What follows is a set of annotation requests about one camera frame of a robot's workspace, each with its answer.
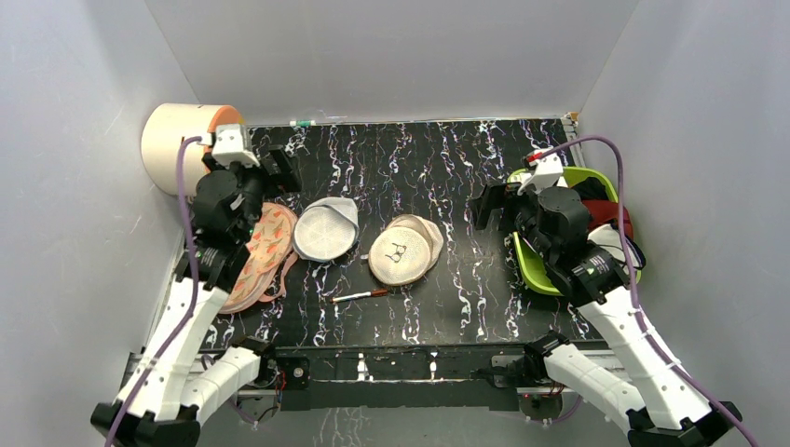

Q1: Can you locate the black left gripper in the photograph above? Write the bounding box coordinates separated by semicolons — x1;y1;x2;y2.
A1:
206;147;301;244

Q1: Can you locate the black bra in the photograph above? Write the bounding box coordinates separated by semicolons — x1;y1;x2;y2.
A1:
588;224;647;272

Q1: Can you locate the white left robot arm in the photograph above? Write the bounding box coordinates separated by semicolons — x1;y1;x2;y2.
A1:
90;138;302;446

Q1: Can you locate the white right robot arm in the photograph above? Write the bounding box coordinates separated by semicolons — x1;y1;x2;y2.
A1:
470;183;742;446

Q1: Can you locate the pink floral laundry bag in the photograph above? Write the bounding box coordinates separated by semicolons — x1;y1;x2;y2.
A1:
219;202;298;315

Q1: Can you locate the maroon bra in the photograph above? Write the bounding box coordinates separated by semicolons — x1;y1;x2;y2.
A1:
581;199;634;239

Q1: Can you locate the green white tape strip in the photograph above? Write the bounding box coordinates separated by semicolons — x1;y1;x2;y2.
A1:
289;120;317;128

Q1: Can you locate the green plastic basket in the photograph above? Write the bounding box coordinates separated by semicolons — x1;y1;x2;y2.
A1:
513;167;634;305

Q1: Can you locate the black garment in basket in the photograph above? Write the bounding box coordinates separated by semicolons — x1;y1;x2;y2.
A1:
571;177;611;201

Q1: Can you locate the cream drum with orange lid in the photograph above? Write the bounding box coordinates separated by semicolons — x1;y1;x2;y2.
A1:
141;102;243;196

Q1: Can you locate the red capped marker pen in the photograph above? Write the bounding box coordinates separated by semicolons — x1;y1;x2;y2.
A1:
331;289;389;304

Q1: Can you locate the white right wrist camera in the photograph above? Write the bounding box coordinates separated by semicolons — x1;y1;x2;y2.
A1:
507;149;564;196

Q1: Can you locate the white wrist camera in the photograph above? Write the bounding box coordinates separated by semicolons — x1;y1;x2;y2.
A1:
211;123;260;169
507;149;564;196

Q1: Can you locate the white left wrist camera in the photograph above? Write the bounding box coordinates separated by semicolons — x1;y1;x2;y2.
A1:
211;123;260;169

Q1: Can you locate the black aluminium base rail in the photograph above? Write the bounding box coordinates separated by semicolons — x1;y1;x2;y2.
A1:
120;345;619;427

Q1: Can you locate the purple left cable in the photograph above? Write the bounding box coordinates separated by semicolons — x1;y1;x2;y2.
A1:
102;136;205;447

